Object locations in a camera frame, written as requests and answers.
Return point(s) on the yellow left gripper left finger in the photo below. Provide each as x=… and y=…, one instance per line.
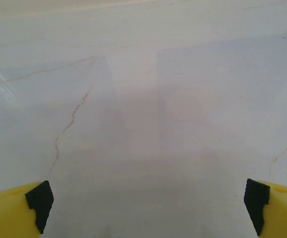
x=7, y=213

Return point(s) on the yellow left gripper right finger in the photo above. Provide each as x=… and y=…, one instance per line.
x=282, y=213

